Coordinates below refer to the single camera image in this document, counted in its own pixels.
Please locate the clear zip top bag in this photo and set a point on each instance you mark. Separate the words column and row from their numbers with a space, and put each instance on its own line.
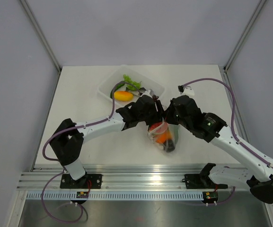
column 174, row 129

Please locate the watermelon slice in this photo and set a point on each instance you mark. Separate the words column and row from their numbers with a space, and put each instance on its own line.
column 158, row 128

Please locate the left aluminium frame post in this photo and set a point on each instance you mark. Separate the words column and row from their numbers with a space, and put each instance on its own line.
column 37, row 29

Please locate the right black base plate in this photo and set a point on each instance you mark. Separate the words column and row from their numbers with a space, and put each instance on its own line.
column 195, row 181

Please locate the right small circuit board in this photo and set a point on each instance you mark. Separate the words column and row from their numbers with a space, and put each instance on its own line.
column 210, row 197

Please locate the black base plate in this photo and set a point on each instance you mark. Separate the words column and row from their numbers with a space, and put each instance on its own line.
column 195, row 181
column 89, row 181

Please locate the right aluminium frame post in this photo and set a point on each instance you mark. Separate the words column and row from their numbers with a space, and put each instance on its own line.
column 245, row 34

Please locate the aluminium mounting rail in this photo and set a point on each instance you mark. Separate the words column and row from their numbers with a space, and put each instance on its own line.
column 118, row 178

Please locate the small circuit board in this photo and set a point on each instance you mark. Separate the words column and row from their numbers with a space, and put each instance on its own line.
column 82, row 195
column 210, row 197

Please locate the green chili pepper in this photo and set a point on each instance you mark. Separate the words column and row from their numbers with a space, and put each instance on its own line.
column 115, row 88

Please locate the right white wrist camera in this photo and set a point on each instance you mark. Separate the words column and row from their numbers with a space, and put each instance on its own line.
column 186, row 90

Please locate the white plastic basket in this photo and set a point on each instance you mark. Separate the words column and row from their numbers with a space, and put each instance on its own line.
column 140, row 80

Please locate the yellow orange mango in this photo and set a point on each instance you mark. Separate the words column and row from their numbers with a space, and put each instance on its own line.
column 123, row 96

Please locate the purple grape bunch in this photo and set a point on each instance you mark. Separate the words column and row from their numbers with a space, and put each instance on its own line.
column 155, row 97

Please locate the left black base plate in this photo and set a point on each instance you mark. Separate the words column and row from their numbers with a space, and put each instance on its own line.
column 89, row 181

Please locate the aluminium frame post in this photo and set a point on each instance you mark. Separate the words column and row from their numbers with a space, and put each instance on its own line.
column 37, row 29
column 245, row 34

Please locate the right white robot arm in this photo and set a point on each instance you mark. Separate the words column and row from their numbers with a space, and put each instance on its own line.
column 257, row 175

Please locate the left small circuit board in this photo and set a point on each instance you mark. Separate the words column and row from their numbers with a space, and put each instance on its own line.
column 82, row 195

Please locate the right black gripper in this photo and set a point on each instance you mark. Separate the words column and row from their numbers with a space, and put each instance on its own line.
column 168, row 116

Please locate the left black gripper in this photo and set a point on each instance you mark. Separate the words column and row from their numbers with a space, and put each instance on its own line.
column 157, row 116

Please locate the white slotted cable duct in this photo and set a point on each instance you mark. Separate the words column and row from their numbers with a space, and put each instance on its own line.
column 119, row 196

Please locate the grey toy fish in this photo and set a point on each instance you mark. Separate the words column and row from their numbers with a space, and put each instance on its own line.
column 139, row 92

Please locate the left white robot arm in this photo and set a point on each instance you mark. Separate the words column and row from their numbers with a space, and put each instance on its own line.
column 69, row 137

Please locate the green grape bunch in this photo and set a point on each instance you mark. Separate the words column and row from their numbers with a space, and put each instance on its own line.
column 131, row 85

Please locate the orange tangerine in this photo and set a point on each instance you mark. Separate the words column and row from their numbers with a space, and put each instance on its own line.
column 161, row 138

